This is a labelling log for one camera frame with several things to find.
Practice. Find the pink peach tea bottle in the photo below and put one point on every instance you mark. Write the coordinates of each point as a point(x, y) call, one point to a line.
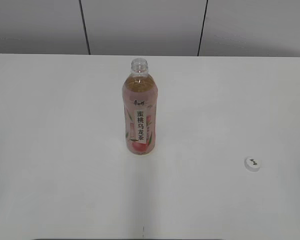
point(140, 95)

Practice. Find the white bottle cap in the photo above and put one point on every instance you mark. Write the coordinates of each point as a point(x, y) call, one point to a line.
point(252, 164)

